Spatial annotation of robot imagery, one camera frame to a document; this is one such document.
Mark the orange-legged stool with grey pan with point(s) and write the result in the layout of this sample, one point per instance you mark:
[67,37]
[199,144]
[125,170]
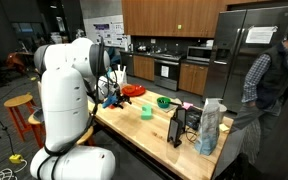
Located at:
[37,133]

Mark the green sticker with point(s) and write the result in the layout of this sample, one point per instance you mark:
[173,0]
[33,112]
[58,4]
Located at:
[179,26]

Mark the plain white cup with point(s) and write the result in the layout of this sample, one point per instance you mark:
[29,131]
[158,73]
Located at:
[223,111]

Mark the white cup with sticks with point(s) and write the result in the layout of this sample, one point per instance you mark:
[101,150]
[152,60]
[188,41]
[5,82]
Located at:
[119,79]

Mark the silver microwave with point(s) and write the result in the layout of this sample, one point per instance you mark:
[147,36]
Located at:
[199,53]

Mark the black and steel oven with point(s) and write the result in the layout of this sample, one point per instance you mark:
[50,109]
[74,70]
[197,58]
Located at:
[166,81]

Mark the dark dishwasher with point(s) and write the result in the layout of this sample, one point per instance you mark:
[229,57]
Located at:
[127,63]

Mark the narrow wooden lower cabinet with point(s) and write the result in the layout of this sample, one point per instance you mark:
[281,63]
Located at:
[144,67]

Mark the white plastic stick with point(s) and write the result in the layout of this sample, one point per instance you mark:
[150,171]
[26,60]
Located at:
[123,69]
[118,69]

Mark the white and blue paper bag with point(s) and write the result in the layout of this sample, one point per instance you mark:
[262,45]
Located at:
[208,126]

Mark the black electronics box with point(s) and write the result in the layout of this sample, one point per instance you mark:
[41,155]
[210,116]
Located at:
[194,117]

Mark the orange-legged wooden stool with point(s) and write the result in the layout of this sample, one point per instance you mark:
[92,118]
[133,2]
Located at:
[17,100]

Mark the yellow sticky note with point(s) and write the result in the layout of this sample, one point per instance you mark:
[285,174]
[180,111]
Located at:
[224,127]

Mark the stainless steel refrigerator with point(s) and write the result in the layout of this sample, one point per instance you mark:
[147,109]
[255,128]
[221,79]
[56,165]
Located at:
[230,50]

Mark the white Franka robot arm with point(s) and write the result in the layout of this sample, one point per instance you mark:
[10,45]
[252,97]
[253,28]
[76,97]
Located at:
[64,110]

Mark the wooden upper kitchen cabinets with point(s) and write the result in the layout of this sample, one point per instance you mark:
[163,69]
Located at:
[170,16]

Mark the red plate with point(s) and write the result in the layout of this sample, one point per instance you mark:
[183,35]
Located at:
[137,92]

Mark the yellow floor power box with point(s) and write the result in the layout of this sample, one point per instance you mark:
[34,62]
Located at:
[16,158]

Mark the person in dark vest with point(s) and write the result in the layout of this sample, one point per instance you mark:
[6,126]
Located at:
[270,76]

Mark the white stack on microwave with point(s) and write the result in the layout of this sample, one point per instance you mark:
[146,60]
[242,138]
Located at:
[209,43]

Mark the small black phone on stand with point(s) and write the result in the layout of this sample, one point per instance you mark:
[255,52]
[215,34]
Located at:
[181,115]

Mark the grey dustpan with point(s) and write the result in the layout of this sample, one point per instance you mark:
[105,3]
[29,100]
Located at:
[39,116]

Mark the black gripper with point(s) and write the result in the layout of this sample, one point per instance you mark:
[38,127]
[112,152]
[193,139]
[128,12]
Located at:
[119,101]

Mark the wooden cabinet above refrigerator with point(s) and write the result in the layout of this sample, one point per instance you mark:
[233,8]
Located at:
[260,2]

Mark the orange foam block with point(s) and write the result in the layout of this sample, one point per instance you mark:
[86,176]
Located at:
[111,107]

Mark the wall posters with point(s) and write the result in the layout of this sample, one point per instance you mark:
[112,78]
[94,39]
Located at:
[112,31]

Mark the pink sticky note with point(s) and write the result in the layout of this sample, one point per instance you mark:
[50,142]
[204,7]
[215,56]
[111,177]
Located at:
[187,105]

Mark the white paper sheet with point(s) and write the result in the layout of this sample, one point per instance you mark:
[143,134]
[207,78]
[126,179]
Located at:
[260,34]

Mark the wide wooden lower cabinet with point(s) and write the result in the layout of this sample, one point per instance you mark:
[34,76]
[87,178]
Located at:
[193,77]

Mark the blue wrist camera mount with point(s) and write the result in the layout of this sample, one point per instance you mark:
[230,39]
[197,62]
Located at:
[109,101]

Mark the green bowl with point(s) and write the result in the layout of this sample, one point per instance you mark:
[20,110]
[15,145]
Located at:
[163,102]

